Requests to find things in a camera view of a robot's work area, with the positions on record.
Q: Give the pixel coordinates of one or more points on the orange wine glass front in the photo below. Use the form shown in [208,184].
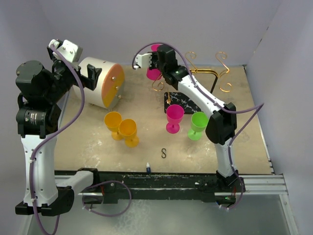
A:
[128,130]

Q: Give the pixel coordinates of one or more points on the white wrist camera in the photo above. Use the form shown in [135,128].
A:
[70,51]
[142,61]

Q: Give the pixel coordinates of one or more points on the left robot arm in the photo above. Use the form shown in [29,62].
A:
[37,121]

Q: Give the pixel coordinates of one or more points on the green wine glass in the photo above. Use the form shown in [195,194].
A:
[199,122]

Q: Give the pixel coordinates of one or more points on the pink wine glass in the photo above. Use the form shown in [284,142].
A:
[153,73]
[174,114]

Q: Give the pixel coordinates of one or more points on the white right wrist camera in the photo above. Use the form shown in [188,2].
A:
[142,61]

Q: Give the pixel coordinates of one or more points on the orange wine glass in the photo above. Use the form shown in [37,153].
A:
[112,121]
[128,130]

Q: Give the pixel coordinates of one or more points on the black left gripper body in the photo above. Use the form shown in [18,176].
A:
[87,82]

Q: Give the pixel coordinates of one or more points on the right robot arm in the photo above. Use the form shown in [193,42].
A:
[222,119]

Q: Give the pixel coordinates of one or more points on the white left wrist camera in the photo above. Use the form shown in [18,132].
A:
[70,51]

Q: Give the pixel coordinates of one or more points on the pink wine glass on table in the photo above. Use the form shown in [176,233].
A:
[174,114]

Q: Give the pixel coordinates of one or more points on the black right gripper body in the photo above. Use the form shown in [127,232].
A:
[155,64]

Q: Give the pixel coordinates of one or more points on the gold wire wine glass rack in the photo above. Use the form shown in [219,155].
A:
[225,87]

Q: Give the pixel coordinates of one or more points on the black marble rack base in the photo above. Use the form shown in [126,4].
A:
[177,98]

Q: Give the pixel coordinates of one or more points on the white round drawer box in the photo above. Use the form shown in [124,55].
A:
[110,84]

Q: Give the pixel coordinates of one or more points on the small white dropper bottle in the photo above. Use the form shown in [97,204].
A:
[148,168]

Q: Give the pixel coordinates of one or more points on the aluminium frame rail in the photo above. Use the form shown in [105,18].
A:
[265,184]

